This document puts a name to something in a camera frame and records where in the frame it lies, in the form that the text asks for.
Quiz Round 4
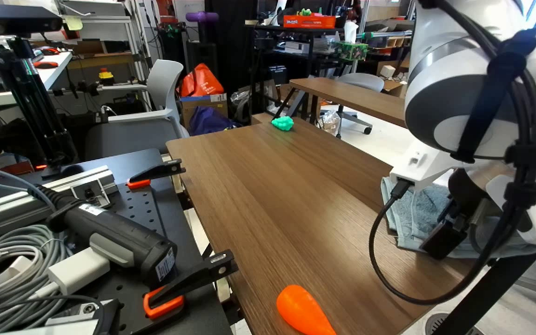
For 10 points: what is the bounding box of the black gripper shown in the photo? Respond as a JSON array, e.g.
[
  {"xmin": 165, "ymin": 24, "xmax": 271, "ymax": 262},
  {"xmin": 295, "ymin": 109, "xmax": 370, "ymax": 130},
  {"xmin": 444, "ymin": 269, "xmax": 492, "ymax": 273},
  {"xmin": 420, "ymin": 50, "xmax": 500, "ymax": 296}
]
[{"xmin": 420, "ymin": 167, "xmax": 490, "ymax": 260}]

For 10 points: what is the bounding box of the light blue cloth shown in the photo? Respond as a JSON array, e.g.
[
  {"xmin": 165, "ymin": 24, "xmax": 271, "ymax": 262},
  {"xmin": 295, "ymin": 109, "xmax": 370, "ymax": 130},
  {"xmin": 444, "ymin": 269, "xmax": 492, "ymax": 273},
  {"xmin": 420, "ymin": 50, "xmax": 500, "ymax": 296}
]
[{"xmin": 379, "ymin": 178, "xmax": 536, "ymax": 260}]

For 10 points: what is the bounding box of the black stand beam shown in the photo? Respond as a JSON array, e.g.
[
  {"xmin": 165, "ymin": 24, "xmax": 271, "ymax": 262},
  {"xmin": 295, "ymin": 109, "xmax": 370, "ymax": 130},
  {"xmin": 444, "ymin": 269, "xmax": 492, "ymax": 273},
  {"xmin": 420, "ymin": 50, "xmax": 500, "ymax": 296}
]
[{"xmin": 431, "ymin": 249, "xmax": 536, "ymax": 335}]

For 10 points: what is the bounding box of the orange toy carrot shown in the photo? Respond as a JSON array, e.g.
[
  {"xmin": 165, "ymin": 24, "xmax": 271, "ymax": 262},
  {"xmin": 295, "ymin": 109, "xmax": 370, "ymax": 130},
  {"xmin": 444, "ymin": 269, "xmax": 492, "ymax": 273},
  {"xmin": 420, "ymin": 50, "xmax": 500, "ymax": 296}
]
[{"xmin": 273, "ymin": 282, "xmax": 338, "ymax": 335}]

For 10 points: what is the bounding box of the long wooden side table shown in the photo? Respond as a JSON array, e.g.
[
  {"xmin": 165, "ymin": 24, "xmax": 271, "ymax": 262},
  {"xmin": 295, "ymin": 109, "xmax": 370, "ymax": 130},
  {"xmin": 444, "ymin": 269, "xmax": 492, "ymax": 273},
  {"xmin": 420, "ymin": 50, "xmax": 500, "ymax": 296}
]
[{"xmin": 288, "ymin": 74, "xmax": 407, "ymax": 128}]

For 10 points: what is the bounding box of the green bumpy toy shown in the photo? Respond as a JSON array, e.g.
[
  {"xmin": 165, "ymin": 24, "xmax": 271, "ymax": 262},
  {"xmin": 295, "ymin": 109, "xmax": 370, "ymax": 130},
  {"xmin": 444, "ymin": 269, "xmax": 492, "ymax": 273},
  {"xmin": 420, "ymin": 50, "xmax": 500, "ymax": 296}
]
[{"xmin": 269, "ymin": 113, "xmax": 295, "ymax": 134}]

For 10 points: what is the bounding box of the green crate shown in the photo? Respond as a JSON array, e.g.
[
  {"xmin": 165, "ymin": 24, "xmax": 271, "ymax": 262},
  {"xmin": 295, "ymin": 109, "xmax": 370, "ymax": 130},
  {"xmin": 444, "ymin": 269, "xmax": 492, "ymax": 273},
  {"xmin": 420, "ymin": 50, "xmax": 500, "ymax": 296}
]
[{"xmin": 330, "ymin": 39, "xmax": 370, "ymax": 61}]

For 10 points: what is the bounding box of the orange storage bin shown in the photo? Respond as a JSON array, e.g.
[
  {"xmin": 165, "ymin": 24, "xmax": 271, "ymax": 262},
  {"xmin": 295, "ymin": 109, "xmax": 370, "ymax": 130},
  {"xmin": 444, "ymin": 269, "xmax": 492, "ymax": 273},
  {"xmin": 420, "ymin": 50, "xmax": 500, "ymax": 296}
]
[{"xmin": 280, "ymin": 13, "xmax": 338, "ymax": 31}]

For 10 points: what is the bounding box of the dark blue bag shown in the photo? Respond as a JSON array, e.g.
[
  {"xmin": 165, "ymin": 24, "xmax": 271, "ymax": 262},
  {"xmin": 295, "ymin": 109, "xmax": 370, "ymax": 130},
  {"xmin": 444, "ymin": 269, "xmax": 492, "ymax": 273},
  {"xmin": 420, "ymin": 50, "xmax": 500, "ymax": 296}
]
[{"xmin": 185, "ymin": 104, "xmax": 236, "ymax": 137}]

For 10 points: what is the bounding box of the orange bag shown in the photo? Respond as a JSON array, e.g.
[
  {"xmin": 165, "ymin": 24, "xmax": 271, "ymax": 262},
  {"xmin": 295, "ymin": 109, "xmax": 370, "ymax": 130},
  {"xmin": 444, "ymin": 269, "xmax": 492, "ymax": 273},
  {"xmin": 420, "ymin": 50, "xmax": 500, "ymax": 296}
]
[{"xmin": 176, "ymin": 61, "xmax": 226, "ymax": 100}]

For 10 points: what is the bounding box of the black perforated mounting board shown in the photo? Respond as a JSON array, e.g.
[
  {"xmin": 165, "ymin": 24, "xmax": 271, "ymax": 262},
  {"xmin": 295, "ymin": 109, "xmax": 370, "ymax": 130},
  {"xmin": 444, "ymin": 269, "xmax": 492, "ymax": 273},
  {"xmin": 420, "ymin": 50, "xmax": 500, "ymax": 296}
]
[{"xmin": 23, "ymin": 147, "xmax": 236, "ymax": 335}]

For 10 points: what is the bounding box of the black grey power tool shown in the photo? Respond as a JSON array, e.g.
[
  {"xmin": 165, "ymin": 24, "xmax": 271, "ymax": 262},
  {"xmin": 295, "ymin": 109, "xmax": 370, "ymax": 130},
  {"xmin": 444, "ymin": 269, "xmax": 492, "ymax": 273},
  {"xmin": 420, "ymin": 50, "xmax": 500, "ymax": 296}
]
[{"xmin": 46, "ymin": 199, "xmax": 180, "ymax": 288}]

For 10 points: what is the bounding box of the purple round object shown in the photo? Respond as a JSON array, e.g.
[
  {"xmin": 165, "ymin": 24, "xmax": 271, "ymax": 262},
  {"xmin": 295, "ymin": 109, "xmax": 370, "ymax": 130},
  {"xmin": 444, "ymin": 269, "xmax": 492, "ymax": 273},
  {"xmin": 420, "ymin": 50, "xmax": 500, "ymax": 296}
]
[{"xmin": 183, "ymin": 9, "xmax": 219, "ymax": 26}]

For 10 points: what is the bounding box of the grey office chair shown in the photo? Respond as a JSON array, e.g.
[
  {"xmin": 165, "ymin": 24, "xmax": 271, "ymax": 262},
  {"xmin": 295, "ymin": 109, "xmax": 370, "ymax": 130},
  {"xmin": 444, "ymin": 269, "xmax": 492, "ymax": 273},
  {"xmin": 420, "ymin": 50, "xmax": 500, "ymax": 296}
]
[{"xmin": 81, "ymin": 57, "xmax": 189, "ymax": 160}]

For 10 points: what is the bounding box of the white power adapter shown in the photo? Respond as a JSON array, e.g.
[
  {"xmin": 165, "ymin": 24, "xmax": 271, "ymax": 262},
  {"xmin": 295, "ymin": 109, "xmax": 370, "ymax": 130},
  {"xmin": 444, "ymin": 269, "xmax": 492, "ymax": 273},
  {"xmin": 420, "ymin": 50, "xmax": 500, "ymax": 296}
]
[{"xmin": 44, "ymin": 245, "xmax": 113, "ymax": 297}]

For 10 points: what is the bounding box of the small yellow object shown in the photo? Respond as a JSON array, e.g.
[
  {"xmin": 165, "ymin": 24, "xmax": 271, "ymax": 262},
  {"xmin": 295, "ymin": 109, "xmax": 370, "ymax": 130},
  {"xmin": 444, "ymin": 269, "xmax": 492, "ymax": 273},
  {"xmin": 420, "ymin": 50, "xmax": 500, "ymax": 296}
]
[{"xmin": 94, "ymin": 68, "xmax": 116, "ymax": 85}]

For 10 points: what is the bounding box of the white desk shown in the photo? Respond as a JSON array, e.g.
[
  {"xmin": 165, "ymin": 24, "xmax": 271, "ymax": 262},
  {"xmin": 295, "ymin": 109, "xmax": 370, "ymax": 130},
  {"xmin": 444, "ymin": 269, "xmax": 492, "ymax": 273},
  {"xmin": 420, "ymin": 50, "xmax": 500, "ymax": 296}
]
[{"xmin": 0, "ymin": 48, "xmax": 74, "ymax": 111}]

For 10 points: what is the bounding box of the black tripod stand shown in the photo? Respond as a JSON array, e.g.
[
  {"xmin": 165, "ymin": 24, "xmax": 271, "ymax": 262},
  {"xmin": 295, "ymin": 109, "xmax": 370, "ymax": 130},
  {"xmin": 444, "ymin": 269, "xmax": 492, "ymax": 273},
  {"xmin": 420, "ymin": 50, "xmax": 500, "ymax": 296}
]
[{"xmin": 0, "ymin": 33, "xmax": 79, "ymax": 167}]

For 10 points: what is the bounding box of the aluminium extrusion bar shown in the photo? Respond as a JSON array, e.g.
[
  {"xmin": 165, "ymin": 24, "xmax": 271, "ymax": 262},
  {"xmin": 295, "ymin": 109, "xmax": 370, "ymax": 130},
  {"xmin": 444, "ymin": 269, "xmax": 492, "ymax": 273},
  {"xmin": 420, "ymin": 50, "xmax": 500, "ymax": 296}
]
[{"xmin": 0, "ymin": 162, "xmax": 118, "ymax": 240}]

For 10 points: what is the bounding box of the black camera usb cable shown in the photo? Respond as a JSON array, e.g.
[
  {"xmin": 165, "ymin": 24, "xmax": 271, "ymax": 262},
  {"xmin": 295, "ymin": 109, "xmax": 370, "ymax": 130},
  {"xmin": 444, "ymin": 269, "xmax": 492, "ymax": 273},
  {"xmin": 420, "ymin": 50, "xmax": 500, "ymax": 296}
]
[{"xmin": 366, "ymin": 176, "xmax": 530, "ymax": 307}]

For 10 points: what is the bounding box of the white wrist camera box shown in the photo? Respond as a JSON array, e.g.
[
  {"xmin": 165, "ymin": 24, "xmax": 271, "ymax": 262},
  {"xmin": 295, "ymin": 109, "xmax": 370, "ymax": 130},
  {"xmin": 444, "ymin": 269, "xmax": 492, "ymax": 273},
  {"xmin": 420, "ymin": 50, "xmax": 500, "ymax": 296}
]
[{"xmin": 388, "ymin": 145, "xmax": 461, "ymax": 186}]

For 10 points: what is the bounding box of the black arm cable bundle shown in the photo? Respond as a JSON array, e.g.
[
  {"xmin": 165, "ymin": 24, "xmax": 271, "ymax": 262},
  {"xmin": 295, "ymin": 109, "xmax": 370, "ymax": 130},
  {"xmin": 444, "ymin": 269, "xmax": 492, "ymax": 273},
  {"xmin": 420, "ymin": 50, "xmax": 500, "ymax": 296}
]
[{"xmin": 450, "ymin": 24, "xmax": 536, "ymax": 249}]

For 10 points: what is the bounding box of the black clamp orange handle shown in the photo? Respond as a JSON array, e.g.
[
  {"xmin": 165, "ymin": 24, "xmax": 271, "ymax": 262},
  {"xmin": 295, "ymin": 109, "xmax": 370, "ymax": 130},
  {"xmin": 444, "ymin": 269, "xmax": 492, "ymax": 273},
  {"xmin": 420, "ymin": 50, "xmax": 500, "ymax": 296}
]
[
  {"xmin": 124, "ymin": 158, "xmax": 187, "ymax": 191},
  {"xmin": 141, "ymin": 249, "xmax": 239, "ymax": 322}
]

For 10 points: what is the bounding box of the grey cable bundle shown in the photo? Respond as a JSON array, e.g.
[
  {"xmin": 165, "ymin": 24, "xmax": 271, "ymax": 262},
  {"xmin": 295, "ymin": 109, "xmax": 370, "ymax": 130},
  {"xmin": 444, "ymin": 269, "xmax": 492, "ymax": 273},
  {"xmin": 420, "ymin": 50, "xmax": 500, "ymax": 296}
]
[{"xmin": 0, "ymin": 162, "xmax": 70, "ymax": 333}]

